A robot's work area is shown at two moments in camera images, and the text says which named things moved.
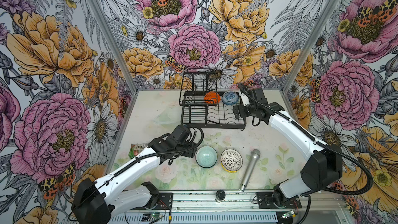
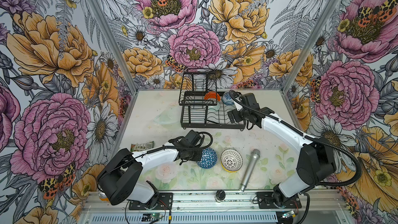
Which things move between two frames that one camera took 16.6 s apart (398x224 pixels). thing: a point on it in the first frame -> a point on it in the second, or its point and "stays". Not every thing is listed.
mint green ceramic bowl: [206, 156] -> [214, 108]
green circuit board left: [151, 217] stays
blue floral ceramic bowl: [230, 98] stays
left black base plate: [165, 202] stays
